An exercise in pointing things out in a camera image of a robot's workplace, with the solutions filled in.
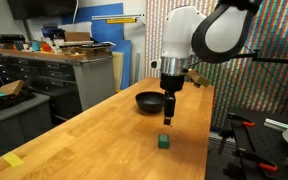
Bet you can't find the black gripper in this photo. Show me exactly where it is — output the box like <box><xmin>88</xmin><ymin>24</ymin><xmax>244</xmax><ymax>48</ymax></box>
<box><xmin>159</xmin><ymin>73</ymin><xmax>186</xmax><ymax>127</ymax></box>

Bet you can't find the green block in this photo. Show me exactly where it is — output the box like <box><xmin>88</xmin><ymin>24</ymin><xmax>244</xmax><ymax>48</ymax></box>
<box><xmin>157</xmin><ymin>133</ymin><xmax>171</xmax><ymax>150</ymax></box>

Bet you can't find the black bowl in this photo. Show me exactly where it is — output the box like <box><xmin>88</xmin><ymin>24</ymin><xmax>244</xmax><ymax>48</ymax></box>
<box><xmin>134</xmin><ymin>91</ymin><xmax>167</xmax><ymax>114</ymax></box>

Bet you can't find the wooden block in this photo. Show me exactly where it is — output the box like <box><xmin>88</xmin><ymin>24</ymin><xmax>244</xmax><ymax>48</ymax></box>
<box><xmin>0</xmin><ymin>79</ymin><xmax>26</xmax><ymax>96</ymax></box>

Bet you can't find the grey pole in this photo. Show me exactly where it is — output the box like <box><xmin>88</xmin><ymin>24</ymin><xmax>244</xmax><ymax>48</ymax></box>
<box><xmin>134</xmin><ymin>52</ymin><xmax>141</xmax><ymax>84</ymax></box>

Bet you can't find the beige foam board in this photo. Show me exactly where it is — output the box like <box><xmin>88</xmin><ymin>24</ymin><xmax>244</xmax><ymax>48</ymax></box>
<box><xmin>112</xmin><ymin>51</ymin><xmax>125</xmax><ymax>93</ymax></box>

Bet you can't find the blue board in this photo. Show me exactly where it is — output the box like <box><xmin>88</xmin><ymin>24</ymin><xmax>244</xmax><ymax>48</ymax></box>
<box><xmin>61</xmin><ymin>2</ymin><xmax>132</xmax><ymax>90</ymax></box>

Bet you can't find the multicolour patterned backdrop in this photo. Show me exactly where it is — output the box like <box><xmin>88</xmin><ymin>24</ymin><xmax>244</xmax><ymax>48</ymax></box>
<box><xmin>145</xmin><ymin>0</ymin><xmax>288</xmax><ymax>117</ymax></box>

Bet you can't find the yellow spirit level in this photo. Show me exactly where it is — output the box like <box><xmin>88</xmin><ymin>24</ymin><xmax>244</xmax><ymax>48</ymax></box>
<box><xmin>105</xmin><ymin>17</ymin><xmax>138</xmax><ymax>25</ymax></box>

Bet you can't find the black breadboard table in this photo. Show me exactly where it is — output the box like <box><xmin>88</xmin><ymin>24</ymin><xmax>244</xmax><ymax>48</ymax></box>
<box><xmin>205</xmin><ymin>106</ymin><xmax>288</xmax><ymax>180</ymax></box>

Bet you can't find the silver aluminium extrusion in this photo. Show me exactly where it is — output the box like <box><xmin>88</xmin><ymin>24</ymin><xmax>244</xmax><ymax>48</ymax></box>
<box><xmin>263</xmin><ymin>117</ymin><xmax>288</xmax><ymax>131</ymax></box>

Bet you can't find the cardboard box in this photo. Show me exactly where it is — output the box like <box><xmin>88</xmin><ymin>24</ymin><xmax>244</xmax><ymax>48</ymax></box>
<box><xmin>63</xmin><ymin>31</ymin><xmax>92</xmax><ymax>43</ymax></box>

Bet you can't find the orange plastic part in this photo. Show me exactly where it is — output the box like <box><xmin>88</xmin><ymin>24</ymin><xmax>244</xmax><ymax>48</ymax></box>
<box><xmin>39</xmin><ymin>42</ymin><xmax>53</xmax><ymax>53</ymax></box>

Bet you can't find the tool chest with perforated side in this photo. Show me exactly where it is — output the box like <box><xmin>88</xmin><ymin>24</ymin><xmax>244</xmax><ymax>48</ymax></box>
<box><xmin>0</xmin><ymin>49</ymin><xmax>117</xmax><ymax>113</ymax></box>

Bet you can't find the teal plastic box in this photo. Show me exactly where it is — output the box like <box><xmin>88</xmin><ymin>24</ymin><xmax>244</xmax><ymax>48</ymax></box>
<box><xmin>30</xmin><ymin>40</ymin><xmax>41</xmax><ymax>52</ymax></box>

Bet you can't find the grey storage bin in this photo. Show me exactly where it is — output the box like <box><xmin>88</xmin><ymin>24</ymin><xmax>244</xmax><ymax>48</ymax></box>
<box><xmin>0</xmin><ymin>92</ymin><xmax>53</xmax><ymax>151</ymax></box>

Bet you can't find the yellow tape piece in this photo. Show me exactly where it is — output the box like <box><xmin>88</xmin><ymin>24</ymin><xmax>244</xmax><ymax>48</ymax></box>
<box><xmin>2</xmin><ymin>152</ymin><xmax>25</xmax><ymax>168</ymax></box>

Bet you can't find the black flat device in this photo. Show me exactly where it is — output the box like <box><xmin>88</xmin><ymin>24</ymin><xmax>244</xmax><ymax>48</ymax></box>
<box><xmin>0</xmin><ymin>33</ymin><xmax>27</xmax><ymax>44</ymax></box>

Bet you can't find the orange handled clamp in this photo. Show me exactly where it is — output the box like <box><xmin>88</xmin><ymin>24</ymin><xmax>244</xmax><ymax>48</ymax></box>
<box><xmin>233</xmin><ymin>148</ymin><xmax>279</xmax><ymax>173</ymax></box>
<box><xmin>227</xmin><ymin>112</ymin><xmax>256</xmax><ymax>128</ymax></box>

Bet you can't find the white metal rail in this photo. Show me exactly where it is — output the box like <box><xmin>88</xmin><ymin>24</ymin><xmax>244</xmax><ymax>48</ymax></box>
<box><xmin>91</xmin><ymin>13</ymin><xmax>146</xmax><ymax>21</ymax></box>

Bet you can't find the black wall monitor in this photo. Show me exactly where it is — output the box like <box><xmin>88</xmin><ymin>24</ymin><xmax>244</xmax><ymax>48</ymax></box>
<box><xmin>7</xmin><ymin>0</ymin><xmax>80</xmax><ymax>20</ymax></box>

